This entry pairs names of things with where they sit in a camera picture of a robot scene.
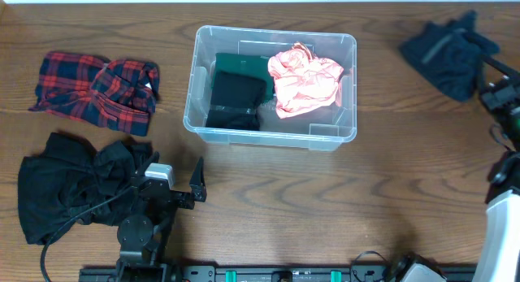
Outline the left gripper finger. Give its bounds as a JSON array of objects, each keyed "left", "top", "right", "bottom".
[
  {"left": 136, "top": 152, "right": 159, "bottom": 176},
  {"left": 189, "top": 158, "right": 206, "bottom": 202}
]

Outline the navy garment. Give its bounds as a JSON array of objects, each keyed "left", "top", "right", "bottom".
[{"left": 399, "top": 11, "right": 500, "bottom": 102}]

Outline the black garment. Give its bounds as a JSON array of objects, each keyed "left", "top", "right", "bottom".
[
  {"left": 18, "top": 132, "right": 152, "bottom": 245},
  {"left": 206, "top": 72, "right": 267, "bottom": 131}
]

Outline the dark green garment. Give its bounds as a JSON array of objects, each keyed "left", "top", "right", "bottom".
[{"left": 214, "top": 53, "right": 275, "bottom": 103}]

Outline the pink garment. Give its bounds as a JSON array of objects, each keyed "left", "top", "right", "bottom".
[{"left": 267, "top": 42, "right": 344, "bottom": 119}]

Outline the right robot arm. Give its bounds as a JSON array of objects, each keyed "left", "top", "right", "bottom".
[{"left": 383, "top": 56, "right": 519, "bottom": 282}]

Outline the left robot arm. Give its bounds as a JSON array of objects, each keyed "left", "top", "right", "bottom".
[{"left": 117, "top": 152, "right": 207, "bottom": 266}]

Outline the red navy plaid shirt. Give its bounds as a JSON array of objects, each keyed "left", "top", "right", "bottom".
[{"left": 29, "top": 51, "right": 160, "bottom": 137}]

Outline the black crumpled garment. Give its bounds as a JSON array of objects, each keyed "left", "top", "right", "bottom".
[{"left": 18, "top": 132, "right": 152, "bottom": 245}]

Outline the clear plastic storage bin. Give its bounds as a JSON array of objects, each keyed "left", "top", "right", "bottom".
[{"left": 183, "top": 25, "right": 358, "bottom": 151}]

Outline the black mounting rail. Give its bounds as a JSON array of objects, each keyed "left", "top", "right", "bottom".
[{"left": 79, "top": 265, "right": 476, "bottom": 282}]

